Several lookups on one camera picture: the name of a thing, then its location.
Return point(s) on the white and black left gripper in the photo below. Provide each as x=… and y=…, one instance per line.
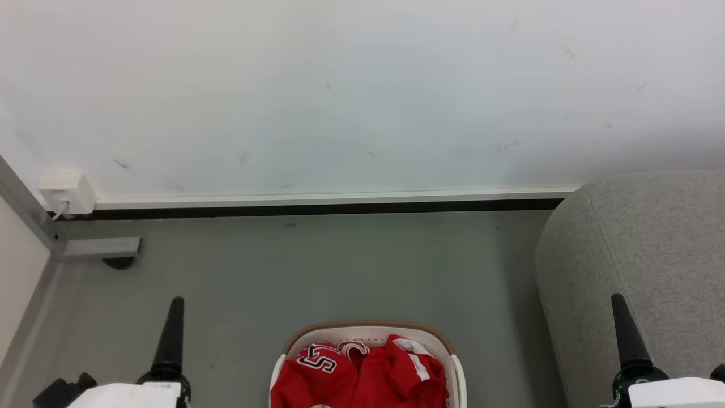
x=141, y=395

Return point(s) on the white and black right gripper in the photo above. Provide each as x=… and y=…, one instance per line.
x=674, y=394

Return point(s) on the red and white jersey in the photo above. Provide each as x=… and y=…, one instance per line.
x=368, y=379

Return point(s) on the grey upholstered seat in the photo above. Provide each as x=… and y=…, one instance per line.
x=640, y=255

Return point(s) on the black left wrist connector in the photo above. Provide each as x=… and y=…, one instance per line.
x=59, y=392

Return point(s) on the white perforated laundry basket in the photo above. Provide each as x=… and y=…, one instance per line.
x=368, y=330

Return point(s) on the black skirting strip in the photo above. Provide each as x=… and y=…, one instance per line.
x=340, y=208

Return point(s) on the white baseboard strip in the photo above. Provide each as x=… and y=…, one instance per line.
x=340, y=198

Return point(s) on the black round frame foot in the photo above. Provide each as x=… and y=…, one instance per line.
x=119, y=262

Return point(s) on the white wall socket box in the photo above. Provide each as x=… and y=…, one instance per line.
x=68, y=190

